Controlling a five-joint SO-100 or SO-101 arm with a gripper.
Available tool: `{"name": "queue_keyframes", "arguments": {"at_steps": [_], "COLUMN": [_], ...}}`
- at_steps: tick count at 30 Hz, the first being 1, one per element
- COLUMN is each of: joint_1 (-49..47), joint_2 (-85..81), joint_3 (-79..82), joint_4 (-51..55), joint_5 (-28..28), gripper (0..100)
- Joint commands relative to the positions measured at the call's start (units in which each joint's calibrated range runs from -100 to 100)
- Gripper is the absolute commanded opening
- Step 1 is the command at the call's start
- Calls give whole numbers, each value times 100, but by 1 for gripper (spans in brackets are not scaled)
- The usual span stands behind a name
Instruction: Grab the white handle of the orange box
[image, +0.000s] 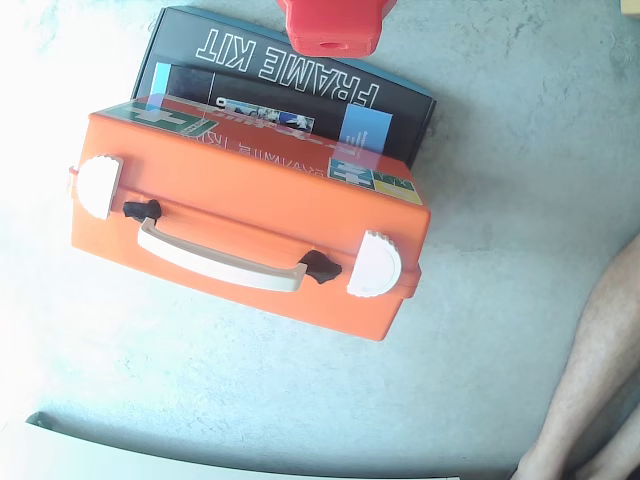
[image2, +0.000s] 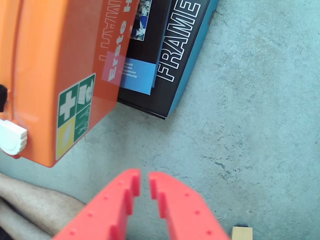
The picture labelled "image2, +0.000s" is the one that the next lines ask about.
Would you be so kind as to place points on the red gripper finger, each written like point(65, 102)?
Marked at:
point(105, 215)
point(185, 212)

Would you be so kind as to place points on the white box latch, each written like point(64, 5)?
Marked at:
point(12, 137)

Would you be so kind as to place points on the orange first aid box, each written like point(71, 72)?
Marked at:
point(45, 62)

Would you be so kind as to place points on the small wooden block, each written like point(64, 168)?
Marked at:
point(242, 233)

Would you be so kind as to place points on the bare leg with shoe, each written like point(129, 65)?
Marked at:
point(37, 197)

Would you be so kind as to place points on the black book with FRAME print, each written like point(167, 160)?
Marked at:
point(170, 37)

